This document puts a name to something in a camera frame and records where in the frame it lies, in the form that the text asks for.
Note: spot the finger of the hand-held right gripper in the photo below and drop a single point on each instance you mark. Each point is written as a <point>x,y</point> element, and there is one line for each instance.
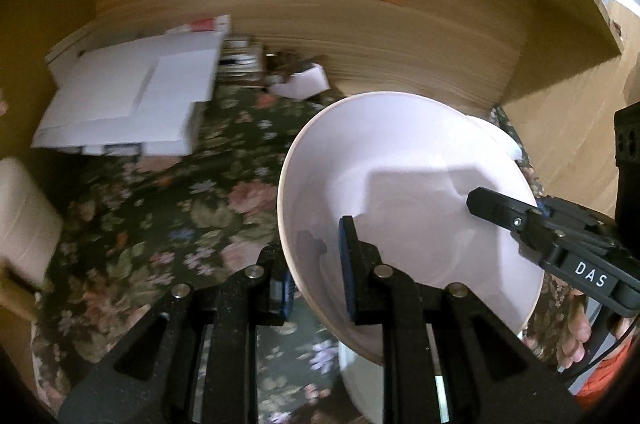
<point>575,216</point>
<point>500,206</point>

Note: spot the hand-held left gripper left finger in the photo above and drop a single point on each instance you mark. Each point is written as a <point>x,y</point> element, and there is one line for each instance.
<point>286,296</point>

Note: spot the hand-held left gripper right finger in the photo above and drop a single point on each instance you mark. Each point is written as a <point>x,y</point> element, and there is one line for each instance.
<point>348,269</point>

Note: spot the white bowl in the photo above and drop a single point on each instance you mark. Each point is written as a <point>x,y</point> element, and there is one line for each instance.
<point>360,384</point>
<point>400,154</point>

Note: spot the person's right hand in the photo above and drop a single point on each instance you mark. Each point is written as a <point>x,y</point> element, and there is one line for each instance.
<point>575,336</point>

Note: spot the floral tablecloth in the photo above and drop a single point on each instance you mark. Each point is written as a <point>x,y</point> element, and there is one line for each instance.
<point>175,214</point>

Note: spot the small white box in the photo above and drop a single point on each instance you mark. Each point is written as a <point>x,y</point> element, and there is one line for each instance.
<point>302,83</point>

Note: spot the stack of books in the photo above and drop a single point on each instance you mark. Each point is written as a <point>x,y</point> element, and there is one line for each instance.
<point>240,59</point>

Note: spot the white cardboard box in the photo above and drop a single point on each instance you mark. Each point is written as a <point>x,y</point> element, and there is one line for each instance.
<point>130,94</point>

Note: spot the cream ribbed box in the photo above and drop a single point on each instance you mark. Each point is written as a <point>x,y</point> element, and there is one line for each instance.
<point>25,224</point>

